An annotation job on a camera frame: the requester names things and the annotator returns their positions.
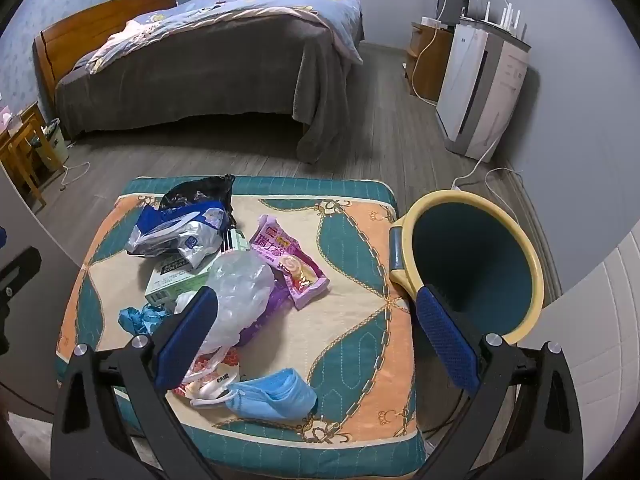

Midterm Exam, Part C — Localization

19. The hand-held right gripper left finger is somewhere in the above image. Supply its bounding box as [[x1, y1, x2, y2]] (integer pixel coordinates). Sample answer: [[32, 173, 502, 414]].
[[50, 286, 222, 480]]

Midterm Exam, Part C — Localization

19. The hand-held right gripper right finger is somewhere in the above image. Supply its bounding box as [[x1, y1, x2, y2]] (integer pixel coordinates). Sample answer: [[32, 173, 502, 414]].
[[414, 284, 586, 480]]

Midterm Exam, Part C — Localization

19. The white wrapper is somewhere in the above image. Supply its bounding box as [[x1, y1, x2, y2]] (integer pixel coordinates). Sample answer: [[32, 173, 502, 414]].
[[177, 347, 247, 409]]

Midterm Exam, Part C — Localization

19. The blue wrapper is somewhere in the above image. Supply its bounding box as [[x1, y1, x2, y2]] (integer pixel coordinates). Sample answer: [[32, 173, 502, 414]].
[[118, 304, 174, 339]]

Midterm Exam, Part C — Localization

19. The light green cardboard box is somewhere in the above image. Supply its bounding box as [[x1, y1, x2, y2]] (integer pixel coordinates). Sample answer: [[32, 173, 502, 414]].
[[145, 230, 251, 312]]

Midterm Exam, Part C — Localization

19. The clear plastic bag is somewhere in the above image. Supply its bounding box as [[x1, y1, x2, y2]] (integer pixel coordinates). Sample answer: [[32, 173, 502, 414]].
[[175, 250, 277, 357]]

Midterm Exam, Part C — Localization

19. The purple plastic wrapper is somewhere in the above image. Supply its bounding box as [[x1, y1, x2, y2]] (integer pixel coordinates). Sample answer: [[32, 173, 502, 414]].
[[234, 280, 292, 349]]

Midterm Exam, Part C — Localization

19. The yellow rimmed teal trash bin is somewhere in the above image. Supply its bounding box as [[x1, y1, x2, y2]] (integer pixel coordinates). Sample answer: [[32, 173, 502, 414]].
[[389, 190, 545, 349]]

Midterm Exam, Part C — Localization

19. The blue face mask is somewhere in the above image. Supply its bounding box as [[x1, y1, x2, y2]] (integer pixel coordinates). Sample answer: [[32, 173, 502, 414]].
[[224, 367, 319, 421]]

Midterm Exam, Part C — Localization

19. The blue and silver foil packet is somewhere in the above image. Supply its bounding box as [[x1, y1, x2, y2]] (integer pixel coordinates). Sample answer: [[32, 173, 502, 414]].
[[125, 200, 227, 269]]

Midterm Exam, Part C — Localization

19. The purple snack packet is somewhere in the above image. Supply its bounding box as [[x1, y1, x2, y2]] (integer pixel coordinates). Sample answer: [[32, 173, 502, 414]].
[[249, 214, 331, 310]]

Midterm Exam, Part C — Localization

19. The black plastic bag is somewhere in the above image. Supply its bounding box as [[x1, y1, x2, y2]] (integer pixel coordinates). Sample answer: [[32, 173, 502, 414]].
[[158, 174, 237, 229]]

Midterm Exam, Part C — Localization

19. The patterned green beige rug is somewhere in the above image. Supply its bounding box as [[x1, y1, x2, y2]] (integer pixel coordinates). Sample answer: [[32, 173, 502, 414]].
[[56, 175, 429, 479]]

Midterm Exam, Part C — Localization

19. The wooden nightstand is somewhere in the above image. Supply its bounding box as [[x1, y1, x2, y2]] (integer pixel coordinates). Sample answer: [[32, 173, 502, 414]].
[[0, 101, 51, 211]]

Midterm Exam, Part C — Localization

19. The small white waste bin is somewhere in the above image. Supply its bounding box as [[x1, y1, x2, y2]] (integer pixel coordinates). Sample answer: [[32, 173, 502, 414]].
[[31, 118, 71, 171]]

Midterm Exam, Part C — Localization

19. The bed with grey cover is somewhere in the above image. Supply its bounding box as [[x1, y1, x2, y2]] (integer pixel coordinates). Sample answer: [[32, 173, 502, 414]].
[[54, 12, 366, 164]]

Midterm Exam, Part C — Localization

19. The white air purifier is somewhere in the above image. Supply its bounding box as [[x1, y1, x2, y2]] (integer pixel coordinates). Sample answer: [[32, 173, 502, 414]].
[[434, 17, 532, 156]]

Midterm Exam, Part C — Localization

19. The wooden bed headboard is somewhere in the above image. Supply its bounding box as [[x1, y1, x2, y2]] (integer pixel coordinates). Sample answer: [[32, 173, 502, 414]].
[[32, 0, 179, 107]]

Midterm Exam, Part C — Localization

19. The wooden cabinet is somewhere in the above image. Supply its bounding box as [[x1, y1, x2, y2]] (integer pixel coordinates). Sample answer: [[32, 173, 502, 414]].
[[404, 21, 456, 106]]

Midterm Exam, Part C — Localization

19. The white router with antennas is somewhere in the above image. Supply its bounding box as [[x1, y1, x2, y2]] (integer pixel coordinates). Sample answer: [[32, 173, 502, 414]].
[[460, 2, 529, 42]]

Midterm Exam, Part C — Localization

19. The light blue printed duvet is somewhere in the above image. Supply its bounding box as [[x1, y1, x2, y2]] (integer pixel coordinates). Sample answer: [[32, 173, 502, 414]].
[[85, 0, 365, 74]]

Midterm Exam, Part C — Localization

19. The white floor cable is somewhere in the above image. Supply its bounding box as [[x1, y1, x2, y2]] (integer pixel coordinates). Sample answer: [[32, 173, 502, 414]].
[[59, 160, 92, 192]]

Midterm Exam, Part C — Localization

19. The white power cable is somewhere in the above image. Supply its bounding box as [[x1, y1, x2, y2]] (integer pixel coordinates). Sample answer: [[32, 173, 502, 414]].
[[452, 132, 524, 197]]

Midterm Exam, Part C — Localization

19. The white television cable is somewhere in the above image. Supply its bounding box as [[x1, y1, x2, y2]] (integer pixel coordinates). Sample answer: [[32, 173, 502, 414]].
[[412, 0, 467, 107]]

